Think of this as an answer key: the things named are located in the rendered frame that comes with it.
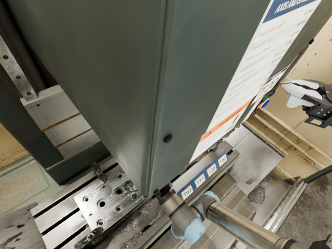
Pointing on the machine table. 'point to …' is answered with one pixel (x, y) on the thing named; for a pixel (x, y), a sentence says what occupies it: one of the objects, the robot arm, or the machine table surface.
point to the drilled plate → (112, 187)
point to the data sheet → (264, 52)
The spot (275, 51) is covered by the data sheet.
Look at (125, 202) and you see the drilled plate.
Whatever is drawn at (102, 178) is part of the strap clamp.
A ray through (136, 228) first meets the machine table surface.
